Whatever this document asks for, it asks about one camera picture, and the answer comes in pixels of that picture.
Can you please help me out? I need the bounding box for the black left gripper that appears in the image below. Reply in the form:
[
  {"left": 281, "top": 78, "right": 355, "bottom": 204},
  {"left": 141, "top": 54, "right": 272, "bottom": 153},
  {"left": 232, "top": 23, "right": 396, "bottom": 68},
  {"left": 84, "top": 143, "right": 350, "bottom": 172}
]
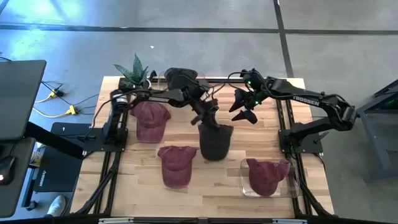
[{"left": 189, "top": 99, "right": 221, "bottom": 128}]

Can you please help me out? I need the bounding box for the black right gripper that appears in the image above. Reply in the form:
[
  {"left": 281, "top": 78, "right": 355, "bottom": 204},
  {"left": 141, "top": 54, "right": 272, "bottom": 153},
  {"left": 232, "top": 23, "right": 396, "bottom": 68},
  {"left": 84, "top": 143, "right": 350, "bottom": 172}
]
[{"left": 229, "top": 88, "right": 268, "bottom": 124}]

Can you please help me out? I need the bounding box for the maroon baseball cap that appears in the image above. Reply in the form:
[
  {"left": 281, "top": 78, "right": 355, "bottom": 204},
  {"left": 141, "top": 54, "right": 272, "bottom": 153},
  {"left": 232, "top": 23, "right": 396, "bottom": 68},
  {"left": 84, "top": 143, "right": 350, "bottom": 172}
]
[
  {"left": 246, "top": 157, "right": 292, "bottom": 197},
  {"left": 129, "top": 101, "right": 172, "bottom": 144},
  {"left": 157, "top": 145, "right": 199, "bottom": 189}
]

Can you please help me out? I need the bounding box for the clear plastic bin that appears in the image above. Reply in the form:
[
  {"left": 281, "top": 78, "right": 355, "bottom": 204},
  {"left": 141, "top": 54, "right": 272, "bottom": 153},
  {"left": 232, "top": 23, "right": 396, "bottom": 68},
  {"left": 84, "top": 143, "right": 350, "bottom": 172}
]
[
  {"left": 157, "top": 70, "right": 206, "bottom": 100},
  {"left": 239, "top": 157, "right": 301, "bottom": 199}
]

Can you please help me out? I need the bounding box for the white plant pot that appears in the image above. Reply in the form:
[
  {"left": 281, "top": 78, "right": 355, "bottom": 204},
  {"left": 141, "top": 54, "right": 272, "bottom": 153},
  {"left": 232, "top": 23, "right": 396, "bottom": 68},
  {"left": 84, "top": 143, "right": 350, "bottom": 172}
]
[{"left": 132, "top": 79, "right": 152, "bottom": 93}]

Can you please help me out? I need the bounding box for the green snake plant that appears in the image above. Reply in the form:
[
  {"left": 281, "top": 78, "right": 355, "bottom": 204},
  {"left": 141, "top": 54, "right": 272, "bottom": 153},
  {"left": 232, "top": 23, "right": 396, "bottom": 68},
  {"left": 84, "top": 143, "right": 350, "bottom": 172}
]
[{"left": 113, "top": 53, "right": 150, "bottom": 86}]

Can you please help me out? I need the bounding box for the black flat pad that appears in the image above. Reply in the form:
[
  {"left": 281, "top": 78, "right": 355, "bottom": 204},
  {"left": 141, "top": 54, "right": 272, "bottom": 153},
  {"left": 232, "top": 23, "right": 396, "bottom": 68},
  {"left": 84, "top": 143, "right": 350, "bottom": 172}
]
[{"left": 50, "top": 122, "right": 94, "bottom": 138}]

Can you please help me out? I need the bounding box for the dark grey metal cart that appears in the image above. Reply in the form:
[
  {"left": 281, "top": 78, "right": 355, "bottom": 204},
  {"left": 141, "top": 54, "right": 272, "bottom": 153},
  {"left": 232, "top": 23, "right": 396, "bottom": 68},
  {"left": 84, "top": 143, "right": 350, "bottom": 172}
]
[{"left": 356, "top": 79, "right": 398, "bottom": 184}]

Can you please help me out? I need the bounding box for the black diagonal support bar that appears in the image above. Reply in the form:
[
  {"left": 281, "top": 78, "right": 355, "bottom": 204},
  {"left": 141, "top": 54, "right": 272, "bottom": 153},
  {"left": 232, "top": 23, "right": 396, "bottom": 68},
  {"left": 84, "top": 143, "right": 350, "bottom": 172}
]
[{"left": 24, "top": 121, "right": 86, "bottom": 160}]

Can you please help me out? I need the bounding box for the black trossen case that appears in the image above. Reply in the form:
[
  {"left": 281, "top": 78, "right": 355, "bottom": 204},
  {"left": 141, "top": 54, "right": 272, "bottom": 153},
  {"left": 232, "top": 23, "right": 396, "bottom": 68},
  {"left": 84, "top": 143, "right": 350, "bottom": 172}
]
[{"left": 32, "top": 145, "right": 84, "bottom": 193}]

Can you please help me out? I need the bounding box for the person's white shoe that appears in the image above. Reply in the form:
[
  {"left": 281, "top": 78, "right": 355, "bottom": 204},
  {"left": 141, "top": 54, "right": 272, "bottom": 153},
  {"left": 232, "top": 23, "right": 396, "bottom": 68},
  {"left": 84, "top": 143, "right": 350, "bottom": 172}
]
[{"left": 46, "top": 195, "right": 67, "bottom": 217}]

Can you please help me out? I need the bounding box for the dark grey flat screen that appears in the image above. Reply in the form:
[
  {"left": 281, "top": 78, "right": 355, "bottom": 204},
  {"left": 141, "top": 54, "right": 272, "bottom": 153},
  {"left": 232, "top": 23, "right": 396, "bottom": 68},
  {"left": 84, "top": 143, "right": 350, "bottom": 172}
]
[{"left": 0, "top": 60, "right": 47, "bottom": 141}]

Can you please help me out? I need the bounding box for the black computer mouse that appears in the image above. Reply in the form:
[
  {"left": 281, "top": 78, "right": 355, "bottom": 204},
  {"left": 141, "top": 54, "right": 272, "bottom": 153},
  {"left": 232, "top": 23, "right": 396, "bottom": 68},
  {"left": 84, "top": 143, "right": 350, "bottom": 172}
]
[{"left": 0, "top": 155, "right": 17, "bottom": 186}]

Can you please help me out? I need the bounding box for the black side desk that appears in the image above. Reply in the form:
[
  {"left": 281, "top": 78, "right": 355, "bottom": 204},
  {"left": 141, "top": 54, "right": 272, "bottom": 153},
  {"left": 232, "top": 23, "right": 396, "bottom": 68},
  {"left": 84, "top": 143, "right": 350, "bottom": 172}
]
[{"left": 0, "top": 136, "right": 37, "bottom": 218}]

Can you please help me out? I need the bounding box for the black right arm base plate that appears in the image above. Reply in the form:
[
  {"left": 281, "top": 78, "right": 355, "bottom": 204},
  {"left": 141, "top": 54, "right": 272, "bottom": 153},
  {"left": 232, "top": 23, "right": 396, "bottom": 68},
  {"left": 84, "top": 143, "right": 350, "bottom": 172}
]
[{"left": 278, "top": 129, "right": 324, "bottom": 155}]

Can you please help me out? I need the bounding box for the black aluminium table frame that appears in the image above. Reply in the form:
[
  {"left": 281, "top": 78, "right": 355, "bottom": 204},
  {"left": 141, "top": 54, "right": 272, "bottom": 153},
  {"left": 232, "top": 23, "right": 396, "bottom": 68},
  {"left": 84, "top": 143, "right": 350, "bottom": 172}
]
[{"left": 74, "top": 77, "right": 335, "bottom": 218}]

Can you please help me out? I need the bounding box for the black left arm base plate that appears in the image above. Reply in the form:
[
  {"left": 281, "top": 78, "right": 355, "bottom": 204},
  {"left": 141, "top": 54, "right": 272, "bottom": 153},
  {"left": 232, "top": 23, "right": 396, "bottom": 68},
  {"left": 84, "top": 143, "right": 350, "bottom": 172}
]
[{"left": 83, "top": 127, "right": 129, "bottom": 153}]

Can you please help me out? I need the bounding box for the silver mounting bracket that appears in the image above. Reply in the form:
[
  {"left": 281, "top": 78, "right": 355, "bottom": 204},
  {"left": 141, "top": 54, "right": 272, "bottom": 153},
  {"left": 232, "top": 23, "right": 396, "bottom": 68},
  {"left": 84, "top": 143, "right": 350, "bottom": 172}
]
[
  {"left": 98, "top": 217, "right": 135, "bottom": 224},
  {"left": 272, "top": 218, "right": 308, "bottom": 224}
]

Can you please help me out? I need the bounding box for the yellow extension cord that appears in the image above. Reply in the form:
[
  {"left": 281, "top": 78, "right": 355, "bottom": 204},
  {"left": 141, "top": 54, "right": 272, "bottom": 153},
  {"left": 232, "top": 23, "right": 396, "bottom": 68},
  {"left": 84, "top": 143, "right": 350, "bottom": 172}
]
[
  {"left": 32, "top": 105, "right": 78, "bottom": 119},
  {"left": 34, "top": 88, "right": 65, "bottom": 104}
]

